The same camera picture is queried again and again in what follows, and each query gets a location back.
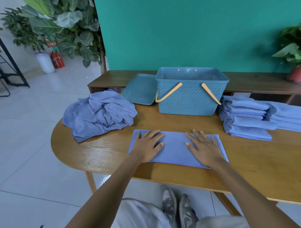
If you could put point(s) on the person's light trousers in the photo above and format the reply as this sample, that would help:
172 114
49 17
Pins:
138 215

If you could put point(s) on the person's left grey shoe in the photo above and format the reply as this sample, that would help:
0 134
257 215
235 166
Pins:
169 206

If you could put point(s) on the oval wooden table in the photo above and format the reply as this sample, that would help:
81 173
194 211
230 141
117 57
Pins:
258 162

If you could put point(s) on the blue perforated basket lid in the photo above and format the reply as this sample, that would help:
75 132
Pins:
140 90

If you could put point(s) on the person's left thumb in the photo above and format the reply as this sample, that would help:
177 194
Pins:
159 145

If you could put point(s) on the person's right little finger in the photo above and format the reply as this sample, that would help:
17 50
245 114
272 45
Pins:
213 141

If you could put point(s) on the person's left middle finger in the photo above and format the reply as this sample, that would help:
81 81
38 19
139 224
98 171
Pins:
152 134

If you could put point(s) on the small-leaf green plant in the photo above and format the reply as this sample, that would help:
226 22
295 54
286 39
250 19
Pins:
22 28

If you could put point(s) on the black metal rack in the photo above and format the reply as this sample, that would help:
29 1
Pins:
11 68

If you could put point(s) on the red fire extinguisher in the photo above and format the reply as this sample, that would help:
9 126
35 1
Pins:
57 60

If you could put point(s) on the red wall sign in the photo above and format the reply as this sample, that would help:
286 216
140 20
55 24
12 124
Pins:
51 44

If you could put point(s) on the pile of crumpled blue towels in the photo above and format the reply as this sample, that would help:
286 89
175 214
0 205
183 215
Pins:
101 115

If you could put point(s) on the large-leaf green plant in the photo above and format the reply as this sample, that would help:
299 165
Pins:
70 25

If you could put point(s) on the person's grey shoe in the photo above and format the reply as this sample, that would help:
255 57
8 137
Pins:
169 206
187 212

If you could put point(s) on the person's right thumb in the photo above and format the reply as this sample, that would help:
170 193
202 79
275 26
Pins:
190 147

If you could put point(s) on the blue towel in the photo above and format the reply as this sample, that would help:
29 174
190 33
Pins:
174 148

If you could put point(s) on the green potted plant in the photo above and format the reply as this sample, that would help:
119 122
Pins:
290 44

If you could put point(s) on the person's right grey shoe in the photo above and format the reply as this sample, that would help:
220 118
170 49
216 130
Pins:
187 212

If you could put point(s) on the person's left little finger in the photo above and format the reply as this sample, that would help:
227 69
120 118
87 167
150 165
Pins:
138 136

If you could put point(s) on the person's right hand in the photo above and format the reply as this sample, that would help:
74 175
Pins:
205 152

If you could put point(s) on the red plant pot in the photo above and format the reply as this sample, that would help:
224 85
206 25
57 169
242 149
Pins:
295 74

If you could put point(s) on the dark wooden bench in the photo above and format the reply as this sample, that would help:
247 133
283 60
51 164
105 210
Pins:
254 82

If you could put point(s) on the person's right forearm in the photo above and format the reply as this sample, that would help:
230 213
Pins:
247 195

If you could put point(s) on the person's right middle finger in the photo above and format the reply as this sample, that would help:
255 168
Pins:
197 136

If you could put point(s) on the white plant pot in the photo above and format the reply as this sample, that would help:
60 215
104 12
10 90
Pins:
45 63

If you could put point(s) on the person's left forearm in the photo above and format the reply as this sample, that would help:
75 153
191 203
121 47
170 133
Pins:
110 188

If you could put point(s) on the stack of folded blue towels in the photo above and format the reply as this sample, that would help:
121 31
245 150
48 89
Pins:
245 117
287 115

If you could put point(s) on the person's left hand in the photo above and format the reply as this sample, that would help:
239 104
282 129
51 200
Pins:
144 149

